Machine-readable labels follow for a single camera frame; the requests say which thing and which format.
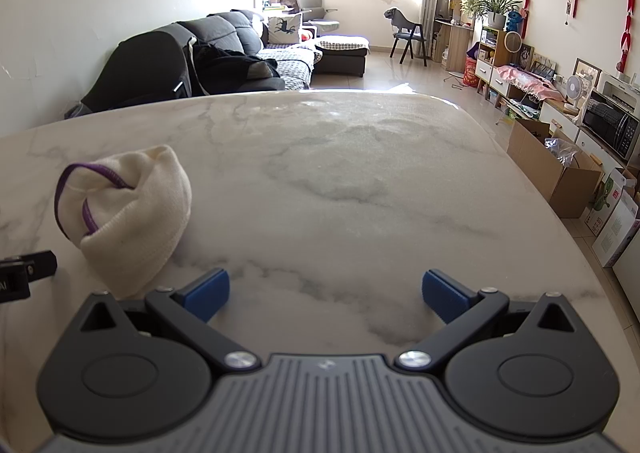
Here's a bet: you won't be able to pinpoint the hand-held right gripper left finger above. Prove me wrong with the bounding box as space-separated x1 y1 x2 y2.
77 268 263 374

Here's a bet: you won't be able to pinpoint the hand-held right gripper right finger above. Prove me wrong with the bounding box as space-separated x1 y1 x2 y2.
395 269 576 374

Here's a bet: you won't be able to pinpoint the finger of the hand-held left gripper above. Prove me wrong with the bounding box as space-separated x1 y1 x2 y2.
0 250 57 305

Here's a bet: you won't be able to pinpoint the white towel purple trim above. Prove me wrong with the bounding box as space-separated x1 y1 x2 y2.
54 144 193 299

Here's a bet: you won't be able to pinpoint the open brown cardboard box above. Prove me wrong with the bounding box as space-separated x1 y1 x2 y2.
506 118 607 219

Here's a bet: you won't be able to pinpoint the white printed carton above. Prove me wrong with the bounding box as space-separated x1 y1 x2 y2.
582 167 640 269

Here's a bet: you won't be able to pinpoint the clear plastic bag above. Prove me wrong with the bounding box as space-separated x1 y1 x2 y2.
544 136 584 167

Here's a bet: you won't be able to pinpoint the black covered chair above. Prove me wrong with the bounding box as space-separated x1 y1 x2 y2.
79 30 195 115

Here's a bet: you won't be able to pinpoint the pink lace cloth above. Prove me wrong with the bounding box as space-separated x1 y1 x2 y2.
494 64 564 102

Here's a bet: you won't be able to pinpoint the white wooden shelf cabinet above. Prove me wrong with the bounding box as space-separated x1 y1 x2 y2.
474 26 551 110

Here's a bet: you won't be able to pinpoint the black microwave oven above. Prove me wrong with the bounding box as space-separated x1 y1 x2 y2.
582 92 640 163

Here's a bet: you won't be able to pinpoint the white standing desk fan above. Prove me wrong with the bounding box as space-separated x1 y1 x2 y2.
563 74 594 127

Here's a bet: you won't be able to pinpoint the checkered sofa blanket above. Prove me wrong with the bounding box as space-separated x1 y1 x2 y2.
260 43 317 89

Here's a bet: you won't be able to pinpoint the wooden desk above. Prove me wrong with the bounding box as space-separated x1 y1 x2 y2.
432 17 474 73

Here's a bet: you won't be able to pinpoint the grey ottoman checkered cover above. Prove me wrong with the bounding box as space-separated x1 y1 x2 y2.
313 34 371 79

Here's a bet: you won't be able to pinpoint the small framed photo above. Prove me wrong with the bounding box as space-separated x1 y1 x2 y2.
572 58 601 90

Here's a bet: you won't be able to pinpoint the dark grey sofa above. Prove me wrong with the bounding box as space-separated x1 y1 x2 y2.
176 9 317 94

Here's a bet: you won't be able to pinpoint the dark chair wooden legs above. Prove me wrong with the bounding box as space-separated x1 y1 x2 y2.
383 6 429 67

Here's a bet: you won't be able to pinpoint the white printer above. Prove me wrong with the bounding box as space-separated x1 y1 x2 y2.
597 72 640 109

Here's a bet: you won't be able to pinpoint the white cushion horse print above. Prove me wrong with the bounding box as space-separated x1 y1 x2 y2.
267 14 303 45

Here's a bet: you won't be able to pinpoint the blue plush toy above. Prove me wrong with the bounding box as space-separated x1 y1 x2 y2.
505 6 527 33

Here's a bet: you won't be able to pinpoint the green potted plant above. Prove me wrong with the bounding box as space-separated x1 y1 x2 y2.
459 0 524 30

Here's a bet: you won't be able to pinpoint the grey recliner chair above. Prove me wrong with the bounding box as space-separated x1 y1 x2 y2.
294 0 342 32

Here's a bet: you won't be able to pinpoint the black bag white strap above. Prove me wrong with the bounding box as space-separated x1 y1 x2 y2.
189 37 281 96

